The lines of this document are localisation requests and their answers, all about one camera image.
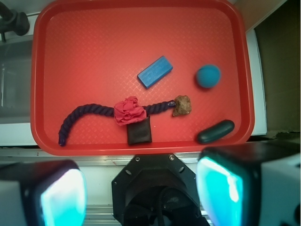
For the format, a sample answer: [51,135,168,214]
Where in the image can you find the blue ball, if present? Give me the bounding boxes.
[196,65,221,89]

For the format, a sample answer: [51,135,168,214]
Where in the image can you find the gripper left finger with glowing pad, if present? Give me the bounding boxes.
[0,160,87,226]

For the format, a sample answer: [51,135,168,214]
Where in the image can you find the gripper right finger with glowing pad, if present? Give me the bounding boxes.
[196,141,301,226]

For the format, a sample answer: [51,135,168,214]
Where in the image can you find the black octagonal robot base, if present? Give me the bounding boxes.
[111,153,209,226]

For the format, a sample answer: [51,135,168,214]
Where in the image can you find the dark green oval case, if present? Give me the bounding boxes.
[197,120,235,144]

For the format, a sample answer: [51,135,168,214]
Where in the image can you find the crumpled red cloth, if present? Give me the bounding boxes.
[114,96,147,126]

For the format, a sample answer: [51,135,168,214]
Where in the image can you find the black leather pouch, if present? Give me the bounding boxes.
[127,116,152,145]

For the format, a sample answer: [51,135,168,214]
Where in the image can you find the dark purple rope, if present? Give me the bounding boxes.
[58,100,176,147]

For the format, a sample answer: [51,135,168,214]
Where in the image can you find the brown rock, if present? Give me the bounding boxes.
[172,95,192,117]

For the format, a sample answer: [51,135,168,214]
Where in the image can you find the blue rectangular block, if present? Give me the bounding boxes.
[137,56,173,89]

